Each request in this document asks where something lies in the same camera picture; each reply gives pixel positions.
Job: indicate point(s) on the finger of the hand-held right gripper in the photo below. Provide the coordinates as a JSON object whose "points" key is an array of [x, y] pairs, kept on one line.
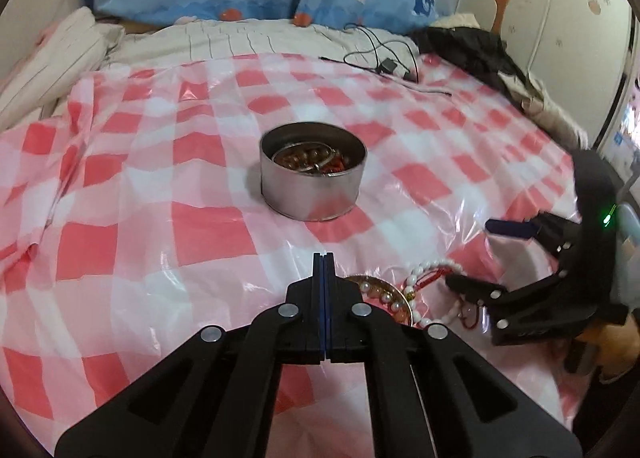
{"points": [[506, 227], [470, 285]]}

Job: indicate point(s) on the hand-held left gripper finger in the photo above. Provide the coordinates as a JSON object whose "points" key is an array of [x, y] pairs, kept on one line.
{"points": [[330, 298], [320, 298]]}

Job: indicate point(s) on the round metal tin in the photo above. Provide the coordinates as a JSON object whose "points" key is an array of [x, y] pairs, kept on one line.
{"points": [[310, 195]]}

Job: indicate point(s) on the silver bangle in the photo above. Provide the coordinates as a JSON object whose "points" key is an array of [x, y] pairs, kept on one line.
{"points": [[320, 168]]}

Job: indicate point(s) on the person's right hand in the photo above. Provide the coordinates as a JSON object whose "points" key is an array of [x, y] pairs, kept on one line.
{"points": [[612, 348]]}

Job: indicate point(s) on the beige cloth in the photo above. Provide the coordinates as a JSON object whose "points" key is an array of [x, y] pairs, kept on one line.
{"points": [[555, 118]]}

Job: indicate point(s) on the red checkered plastic tablecloth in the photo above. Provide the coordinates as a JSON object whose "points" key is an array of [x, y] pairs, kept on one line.
{"points": [[175, 188]]}

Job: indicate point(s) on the black jacket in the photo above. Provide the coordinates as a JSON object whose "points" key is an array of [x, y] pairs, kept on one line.
{"points": [[465, 45]]}

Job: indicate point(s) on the black power adapter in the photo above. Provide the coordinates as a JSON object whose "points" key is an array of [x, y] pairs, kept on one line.
{"points": [[388, 66]]}

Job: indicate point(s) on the striped bedsheet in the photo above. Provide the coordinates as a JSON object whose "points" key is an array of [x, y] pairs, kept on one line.
{"points": [[225, 38]]}

